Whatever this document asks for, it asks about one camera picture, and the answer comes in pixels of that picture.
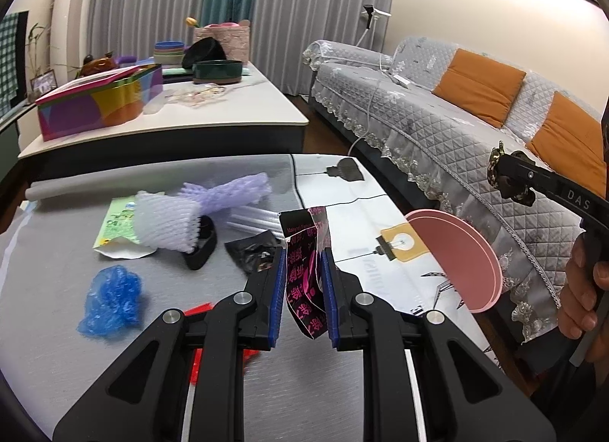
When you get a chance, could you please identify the pink plastic bin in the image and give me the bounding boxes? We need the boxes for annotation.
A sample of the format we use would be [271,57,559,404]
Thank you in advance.
[405,209,504,314]

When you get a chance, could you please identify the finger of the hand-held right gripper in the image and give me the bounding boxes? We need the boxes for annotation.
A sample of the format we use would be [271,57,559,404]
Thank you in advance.
[498,151,538,188]

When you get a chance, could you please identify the black bag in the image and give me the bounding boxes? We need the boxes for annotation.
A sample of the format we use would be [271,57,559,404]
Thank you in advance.
[182,37,229,69]

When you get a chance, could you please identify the purple foam net sleeve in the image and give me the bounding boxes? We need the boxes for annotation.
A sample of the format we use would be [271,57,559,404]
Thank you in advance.
[183,173,272,212]

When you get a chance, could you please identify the crumpled clear plastic film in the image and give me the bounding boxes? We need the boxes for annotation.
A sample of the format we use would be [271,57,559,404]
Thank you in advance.
[166,83,229,107]

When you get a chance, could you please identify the white foam net sleeve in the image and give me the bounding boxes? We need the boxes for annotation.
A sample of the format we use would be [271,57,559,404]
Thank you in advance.
[134,191,201,253]

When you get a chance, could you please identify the black elastic band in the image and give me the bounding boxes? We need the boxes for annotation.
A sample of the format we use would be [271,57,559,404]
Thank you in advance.
[183,215,218,270]

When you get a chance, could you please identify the stacked coloured plastic bowls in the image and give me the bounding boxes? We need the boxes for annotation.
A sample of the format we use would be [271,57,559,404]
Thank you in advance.
[153,41,186,65]

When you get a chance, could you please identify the camouflage patterned scrap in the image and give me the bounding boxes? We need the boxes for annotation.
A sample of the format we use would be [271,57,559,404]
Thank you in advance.
[488,142,536,207]

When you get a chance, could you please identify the green checkered cloth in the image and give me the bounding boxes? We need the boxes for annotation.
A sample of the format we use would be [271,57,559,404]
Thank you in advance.
[0,11,27,105]

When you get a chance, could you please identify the clear plastic wrapper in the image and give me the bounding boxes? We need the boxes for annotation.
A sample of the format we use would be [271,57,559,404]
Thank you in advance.
[226,207,286,238]

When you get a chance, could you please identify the mint green sheet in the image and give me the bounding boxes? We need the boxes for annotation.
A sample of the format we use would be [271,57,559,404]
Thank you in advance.
[162,65,253,78]

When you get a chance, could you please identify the person's right hand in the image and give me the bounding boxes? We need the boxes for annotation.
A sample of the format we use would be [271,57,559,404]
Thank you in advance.
[556,233,609,367]

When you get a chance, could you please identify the grey quilted sofa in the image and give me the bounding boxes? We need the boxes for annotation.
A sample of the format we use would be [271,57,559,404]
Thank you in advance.
[302,35,609,376]

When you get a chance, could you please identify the blue plastic bag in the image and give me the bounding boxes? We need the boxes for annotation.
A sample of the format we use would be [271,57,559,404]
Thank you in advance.
[77,266,143,339]

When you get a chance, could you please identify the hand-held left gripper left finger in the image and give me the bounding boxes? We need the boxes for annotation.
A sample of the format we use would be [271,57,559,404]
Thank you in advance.
[52,248,287,442]

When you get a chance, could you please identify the white floor stand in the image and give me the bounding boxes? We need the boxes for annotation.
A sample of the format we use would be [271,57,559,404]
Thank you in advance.
[354,5,392,50]

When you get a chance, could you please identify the colourful tin box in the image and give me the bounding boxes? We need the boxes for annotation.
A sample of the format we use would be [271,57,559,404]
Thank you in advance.
[35,64,164,142]

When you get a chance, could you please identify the pink lace basket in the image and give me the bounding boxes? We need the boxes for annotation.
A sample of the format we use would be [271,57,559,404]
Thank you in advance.
[193,19,250,62]

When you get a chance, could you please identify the crumpled black plastic wrapper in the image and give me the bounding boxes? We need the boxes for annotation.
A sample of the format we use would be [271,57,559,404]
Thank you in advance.
[225,230,281,275]

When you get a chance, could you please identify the green and white packet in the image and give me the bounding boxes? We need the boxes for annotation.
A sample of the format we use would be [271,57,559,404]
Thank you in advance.
[92,197,158,259]

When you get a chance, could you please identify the grey table mat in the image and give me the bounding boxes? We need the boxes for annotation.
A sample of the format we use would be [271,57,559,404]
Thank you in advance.
[0,154,372,442]

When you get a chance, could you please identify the white coffee table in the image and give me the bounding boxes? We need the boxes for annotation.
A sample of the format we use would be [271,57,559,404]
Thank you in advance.
[16,62,310,181]

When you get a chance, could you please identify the small photo frame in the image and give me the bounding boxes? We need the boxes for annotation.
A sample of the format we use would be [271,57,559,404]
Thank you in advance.
[29,70,59,93]

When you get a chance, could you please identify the grey curtain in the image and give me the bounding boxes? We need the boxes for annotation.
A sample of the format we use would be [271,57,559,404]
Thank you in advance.
[78,0,400,95]

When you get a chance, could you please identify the thin bamboo plant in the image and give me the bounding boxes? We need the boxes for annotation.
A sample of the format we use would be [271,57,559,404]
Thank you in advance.
[26,24,62,76]

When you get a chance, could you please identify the black and pink snack wrapper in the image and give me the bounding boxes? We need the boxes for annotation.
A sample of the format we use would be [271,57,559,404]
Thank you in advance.
[278,205,334,340]

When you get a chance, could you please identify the white charger cable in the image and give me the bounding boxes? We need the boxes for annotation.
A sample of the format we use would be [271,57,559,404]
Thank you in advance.
[351,49,412,157]

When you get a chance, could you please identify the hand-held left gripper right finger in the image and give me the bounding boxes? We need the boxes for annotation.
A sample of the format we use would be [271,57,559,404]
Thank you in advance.
[320,249,557,442]

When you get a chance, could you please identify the orange cushion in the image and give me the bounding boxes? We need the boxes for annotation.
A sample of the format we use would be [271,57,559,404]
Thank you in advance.
[526,91,609,196]
[433,48,526,129]

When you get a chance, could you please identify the red plastic wrapper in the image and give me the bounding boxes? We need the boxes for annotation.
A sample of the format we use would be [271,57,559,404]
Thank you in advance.
[183,302,258,386]

